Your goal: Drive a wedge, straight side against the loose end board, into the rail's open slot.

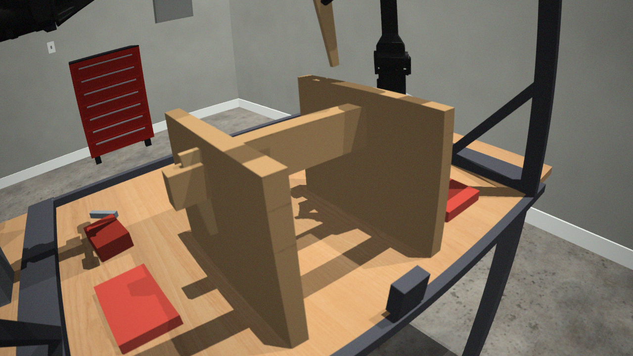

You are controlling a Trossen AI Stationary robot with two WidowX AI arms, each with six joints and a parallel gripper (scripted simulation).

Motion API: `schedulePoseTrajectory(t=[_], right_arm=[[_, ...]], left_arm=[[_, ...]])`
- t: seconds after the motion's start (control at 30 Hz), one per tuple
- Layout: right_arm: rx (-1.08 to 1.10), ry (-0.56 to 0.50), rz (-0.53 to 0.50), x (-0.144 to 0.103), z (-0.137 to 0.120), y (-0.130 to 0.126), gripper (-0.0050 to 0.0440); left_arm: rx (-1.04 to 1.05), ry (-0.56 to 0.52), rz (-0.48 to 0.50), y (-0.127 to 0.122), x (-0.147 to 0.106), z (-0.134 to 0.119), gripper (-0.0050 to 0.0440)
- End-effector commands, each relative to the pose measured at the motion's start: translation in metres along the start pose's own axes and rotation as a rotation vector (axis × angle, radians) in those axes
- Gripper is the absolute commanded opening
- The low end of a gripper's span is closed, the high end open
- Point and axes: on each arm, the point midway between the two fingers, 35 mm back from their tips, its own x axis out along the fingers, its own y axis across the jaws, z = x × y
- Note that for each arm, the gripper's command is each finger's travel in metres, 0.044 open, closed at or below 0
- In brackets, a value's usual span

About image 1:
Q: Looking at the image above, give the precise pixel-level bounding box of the wooden rail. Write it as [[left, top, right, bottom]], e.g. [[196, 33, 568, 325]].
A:
[[161, 102, 367, 212]]

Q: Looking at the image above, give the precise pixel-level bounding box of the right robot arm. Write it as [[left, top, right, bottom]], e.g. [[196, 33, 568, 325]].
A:
[[374, 0, 411, 94]]

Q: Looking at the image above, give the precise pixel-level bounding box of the wooden end board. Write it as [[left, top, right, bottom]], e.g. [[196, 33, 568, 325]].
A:
[[165, 108, 309, 349], [298, 75, 455, 258]]

